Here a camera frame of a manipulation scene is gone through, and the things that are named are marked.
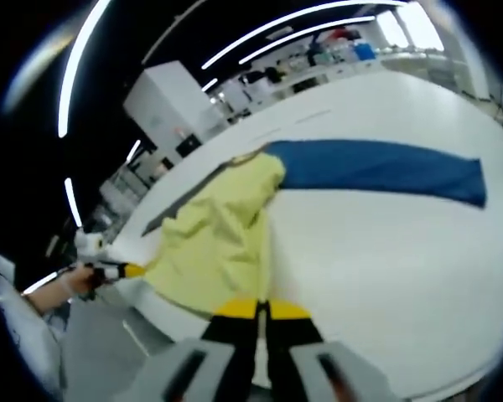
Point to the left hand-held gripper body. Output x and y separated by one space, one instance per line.
88 245

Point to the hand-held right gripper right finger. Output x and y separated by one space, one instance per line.
304 368

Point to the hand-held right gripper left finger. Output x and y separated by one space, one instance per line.
220 360

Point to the yellow blue black garment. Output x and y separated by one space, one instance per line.
218 234

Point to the person's left hand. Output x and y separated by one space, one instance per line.
77 281

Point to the long ceiling light strip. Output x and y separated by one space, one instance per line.
63 121

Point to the black box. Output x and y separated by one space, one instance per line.
188 145

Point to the white square column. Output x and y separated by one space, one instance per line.
167 100

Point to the curved ceiling light strip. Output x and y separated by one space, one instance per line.
207 63
245 60

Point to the white lab counter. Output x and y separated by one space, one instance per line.
318 79

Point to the ceiling air vent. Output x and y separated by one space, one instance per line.
281 33

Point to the blue bin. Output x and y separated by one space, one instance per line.
365 51

